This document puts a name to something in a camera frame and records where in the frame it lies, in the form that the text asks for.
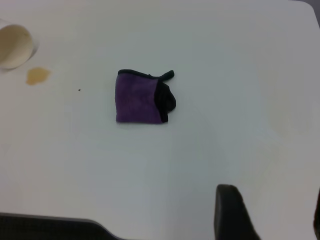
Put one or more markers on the white paper coffee cup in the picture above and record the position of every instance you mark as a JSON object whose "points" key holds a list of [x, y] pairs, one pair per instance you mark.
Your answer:
{"points": [[15, 47]]}

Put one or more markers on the brown coffee spill stain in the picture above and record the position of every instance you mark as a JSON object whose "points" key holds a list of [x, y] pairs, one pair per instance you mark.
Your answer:
{"points": [[37, 76]]}

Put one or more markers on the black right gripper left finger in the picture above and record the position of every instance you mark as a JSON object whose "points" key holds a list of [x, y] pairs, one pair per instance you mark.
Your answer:
{"points": [[231, 215]]}

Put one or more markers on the purple cloth with black trim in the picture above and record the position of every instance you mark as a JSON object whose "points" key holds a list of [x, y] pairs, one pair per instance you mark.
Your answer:
{"points": [[135, 100]]}

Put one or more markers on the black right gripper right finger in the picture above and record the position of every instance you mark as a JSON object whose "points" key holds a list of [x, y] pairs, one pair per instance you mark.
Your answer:
{"points": [[317, 220]]}

